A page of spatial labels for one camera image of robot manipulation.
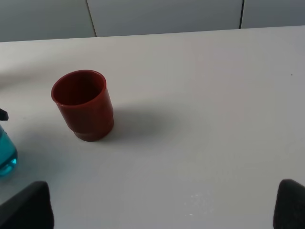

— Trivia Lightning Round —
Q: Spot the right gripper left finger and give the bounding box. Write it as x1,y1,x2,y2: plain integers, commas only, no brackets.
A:
0,181,54,229

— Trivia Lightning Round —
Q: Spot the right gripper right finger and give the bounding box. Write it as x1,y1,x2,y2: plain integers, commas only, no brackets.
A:
273,179,305,229

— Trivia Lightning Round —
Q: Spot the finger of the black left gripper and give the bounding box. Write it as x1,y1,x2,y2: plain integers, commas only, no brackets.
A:
0,109,9,121

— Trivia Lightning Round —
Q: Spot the teal translucent plastic cup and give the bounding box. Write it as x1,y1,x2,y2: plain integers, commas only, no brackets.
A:
0,126,18,177

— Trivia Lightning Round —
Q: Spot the red plastic cup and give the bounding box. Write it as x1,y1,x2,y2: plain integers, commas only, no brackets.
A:
51,70,114,142

